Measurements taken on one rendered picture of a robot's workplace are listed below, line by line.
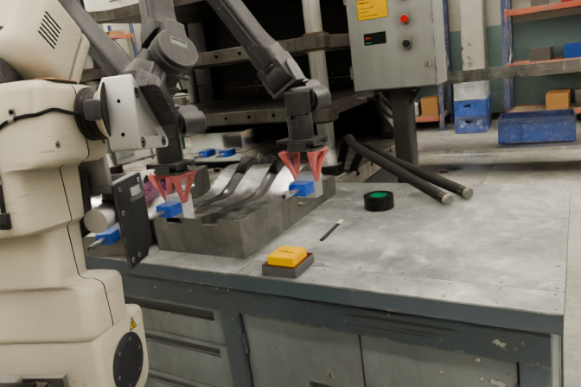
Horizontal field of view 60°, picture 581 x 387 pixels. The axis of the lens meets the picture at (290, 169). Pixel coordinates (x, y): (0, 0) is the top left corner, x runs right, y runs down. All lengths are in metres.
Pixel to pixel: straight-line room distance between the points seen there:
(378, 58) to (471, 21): 5.63
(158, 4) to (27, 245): 0.47
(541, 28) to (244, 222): 6.75
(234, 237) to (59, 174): 0.42
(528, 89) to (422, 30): 5.95
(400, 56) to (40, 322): 1.34
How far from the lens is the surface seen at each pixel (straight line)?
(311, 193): 1.14
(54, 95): 0.81
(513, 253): 1.07
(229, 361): 1.28
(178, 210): 1.20
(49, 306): 0.94
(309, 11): 1.76
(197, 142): 2.18
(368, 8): 1.82
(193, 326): 1.32
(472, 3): 7.41
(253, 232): 1.16
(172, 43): 0.90
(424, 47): 1.76
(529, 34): 7.61
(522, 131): 4.74
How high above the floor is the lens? 1.22
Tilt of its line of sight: 12 degrees down
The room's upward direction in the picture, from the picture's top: 8 degrees counter-clockwise
